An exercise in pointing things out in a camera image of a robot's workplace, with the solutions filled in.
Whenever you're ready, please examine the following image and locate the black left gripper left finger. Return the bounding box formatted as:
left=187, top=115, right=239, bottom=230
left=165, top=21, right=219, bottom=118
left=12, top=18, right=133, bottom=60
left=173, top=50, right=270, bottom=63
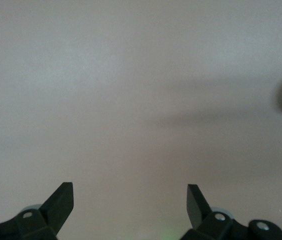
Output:
left=0, top=182, right=75, bottom=240

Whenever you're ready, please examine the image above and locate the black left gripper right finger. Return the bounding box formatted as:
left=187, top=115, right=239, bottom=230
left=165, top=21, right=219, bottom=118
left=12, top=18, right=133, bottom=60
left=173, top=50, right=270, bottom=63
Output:
left=180, top=184, right=282, bottom=240

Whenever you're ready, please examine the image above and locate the brown table mat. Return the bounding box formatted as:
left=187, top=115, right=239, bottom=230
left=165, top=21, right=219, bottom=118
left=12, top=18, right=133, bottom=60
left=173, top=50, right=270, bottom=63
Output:
left=0, top=0, right=282, bottom=240

